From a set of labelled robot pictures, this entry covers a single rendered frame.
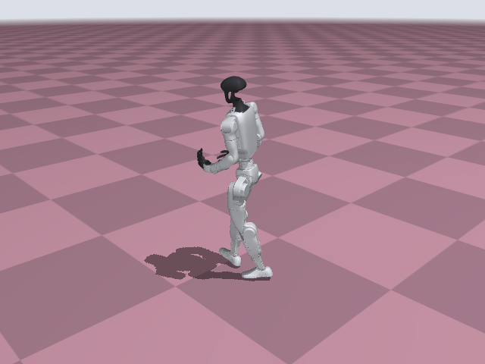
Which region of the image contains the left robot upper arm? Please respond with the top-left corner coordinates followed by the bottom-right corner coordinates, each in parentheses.
top-left (221, 117), bottom-right (239, 165)

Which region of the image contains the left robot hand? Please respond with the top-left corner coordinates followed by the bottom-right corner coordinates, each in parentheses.
top-left (197, 149), bottom-right (211, 169)

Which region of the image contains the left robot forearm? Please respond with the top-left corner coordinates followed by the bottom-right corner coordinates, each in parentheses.
top-left (203, 155), bottom-right (233, 174)

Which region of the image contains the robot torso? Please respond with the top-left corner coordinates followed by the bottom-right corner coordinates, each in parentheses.
top-left (224, 100), bottom-right (258, 186)

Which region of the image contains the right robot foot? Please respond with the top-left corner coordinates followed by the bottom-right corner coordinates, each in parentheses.
top-left (219, 248), bottom-right (242, 266)

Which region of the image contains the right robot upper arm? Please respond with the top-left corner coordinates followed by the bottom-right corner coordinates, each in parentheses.
top-left (247, 102), bottom-right (265, 143)

